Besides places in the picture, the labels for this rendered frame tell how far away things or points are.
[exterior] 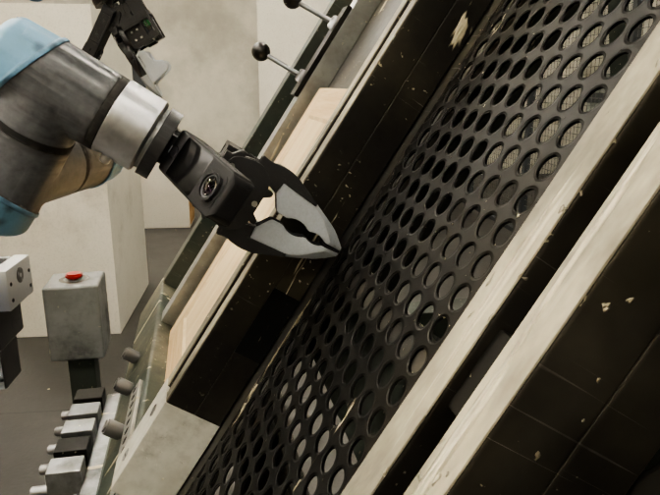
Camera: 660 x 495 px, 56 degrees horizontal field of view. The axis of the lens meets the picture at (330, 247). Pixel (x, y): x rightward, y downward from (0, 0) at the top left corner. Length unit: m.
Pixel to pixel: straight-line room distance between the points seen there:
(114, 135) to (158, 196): 5.64
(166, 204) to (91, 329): 4.74
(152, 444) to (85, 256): 2.90
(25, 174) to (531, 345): 0.49
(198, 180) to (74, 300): 1.00
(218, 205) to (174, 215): 5.72
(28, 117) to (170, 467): 0.42
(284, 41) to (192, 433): 4.29
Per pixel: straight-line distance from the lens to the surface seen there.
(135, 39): 1.32
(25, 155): 0.62
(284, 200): 0.61
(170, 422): 0.75
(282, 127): 1.24
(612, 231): 0.24
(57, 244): 3.65
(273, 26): 4.88
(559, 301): 0.24
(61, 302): 1.52
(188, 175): 0.56
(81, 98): 0.59
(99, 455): 1.22
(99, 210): 3.54
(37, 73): 0.60
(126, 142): 0.59
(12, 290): 1.49
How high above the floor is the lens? 1.37
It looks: 15 degrees down
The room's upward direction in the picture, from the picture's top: straight up
